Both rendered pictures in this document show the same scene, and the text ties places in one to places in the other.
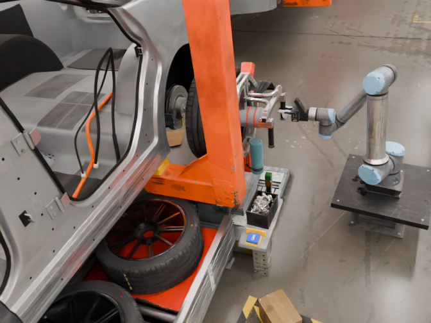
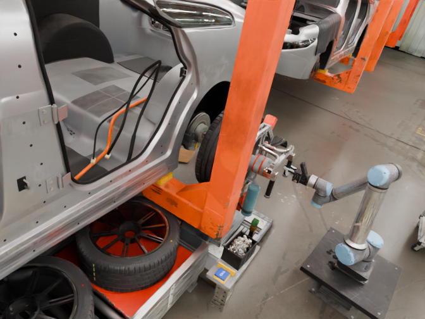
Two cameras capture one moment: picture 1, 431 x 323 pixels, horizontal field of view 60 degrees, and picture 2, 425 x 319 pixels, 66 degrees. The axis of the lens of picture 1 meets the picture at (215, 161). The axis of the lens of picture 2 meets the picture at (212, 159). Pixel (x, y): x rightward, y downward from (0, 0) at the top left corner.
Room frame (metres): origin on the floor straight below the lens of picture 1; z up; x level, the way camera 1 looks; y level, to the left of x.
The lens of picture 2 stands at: (0.14, 0.04, 2.11)
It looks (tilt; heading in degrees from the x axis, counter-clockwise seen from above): 33 degrees down; 0
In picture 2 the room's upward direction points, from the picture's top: 12 degrees clockwise
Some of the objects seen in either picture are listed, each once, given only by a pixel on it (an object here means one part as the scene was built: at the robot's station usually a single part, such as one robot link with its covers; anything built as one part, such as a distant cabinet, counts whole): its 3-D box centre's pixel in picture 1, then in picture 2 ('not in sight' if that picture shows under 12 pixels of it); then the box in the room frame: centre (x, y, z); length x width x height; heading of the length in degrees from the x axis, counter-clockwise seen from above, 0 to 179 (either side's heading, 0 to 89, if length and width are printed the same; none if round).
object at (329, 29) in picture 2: not in sight; (324, 32); (5.21, -1.12, 1.36); 0.71 x 0.30 x 0.51; 154
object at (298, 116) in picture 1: (300, 114); (301, 176); (2.21, -0.63, 0.80); 0.12 x 0.08 x 0.09; 64
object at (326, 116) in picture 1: (325, 115); (323, 187); (2.14, -0.78, 0.80); 0.12 x 0.09 x 0.10; 64
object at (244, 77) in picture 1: (243, 116); (251, 160); (2.21, -0.23, 0.85); 0.54 x 0.07 x 0.54; 154
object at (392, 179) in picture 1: (387, 172); (360, 256); (1.91, -1.15, 0.42); 0.19 x 0.19 x 0.10
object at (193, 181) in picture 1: (179, 170); (178, 187); (1.92, 0.24, 0.69); 0.52 x 0.17 x 0.35; 64
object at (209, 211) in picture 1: (208, 200); (193, 221); (2.08, 0.10, 0.26); 0.42 x 0.18 x 0.35; 64
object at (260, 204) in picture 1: (262, 208); (239, 249); (1.65, -0.24, 0.51); 0.20 x 0.14 x 0.13; 150
